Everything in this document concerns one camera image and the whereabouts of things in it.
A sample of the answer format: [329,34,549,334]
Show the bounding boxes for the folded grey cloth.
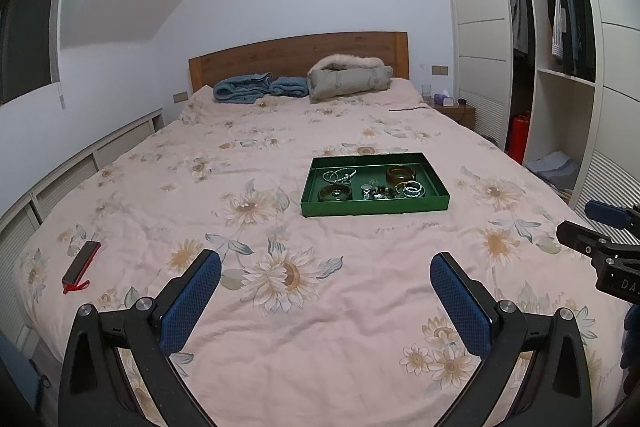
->
[525,151,579,190]

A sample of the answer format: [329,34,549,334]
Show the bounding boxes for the wooden headboard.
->
[188,32,410,92]

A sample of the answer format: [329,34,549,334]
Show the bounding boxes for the person's right forearm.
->
[621,307,640,400]

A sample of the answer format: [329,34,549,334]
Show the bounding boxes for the dark brown bangle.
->
[317,184,353,202]

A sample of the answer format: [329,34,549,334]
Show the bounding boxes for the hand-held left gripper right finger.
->
[430,252,593,427]

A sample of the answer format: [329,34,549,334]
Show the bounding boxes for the beige fur-trimmed coat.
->
[306,53,394,102]

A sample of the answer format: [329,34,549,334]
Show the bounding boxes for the pearl necklace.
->
[322,167,358,184]

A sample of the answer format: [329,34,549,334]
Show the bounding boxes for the white wardrobe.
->
[437,0,640,228]

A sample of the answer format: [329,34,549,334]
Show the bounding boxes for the grey hanging garment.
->
[507,0,530,55]

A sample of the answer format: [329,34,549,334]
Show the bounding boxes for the wooden nightstand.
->
[432,99,477,130]

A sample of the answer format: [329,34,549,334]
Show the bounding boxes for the red fire extinguisher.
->
[506,113,532,164]

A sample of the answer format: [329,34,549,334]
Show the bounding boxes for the green tray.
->
[300,152,452,218]

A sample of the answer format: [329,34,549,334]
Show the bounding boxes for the white low slatted cabinet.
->
[0,108,165,358]

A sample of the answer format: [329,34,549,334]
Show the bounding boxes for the bed with floral pink sheet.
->
[12,78,631,427]

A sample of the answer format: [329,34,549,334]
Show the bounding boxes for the window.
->
[0,0,68,105]

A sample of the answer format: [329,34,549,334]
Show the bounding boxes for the dark hanging clothes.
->
[547,0,597,80]

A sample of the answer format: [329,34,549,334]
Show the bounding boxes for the amber bangle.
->
[385,165,417,186]

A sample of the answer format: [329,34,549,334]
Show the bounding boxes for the blue blanket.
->
[213,73,311,104]

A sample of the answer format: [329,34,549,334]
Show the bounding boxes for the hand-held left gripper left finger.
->
[58,249,222,427]

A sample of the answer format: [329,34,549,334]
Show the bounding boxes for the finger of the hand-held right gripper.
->
[585,200,640,230]
[556,220,640,260]

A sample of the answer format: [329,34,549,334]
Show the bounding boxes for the black device with red strap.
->
[61,241,102,294]

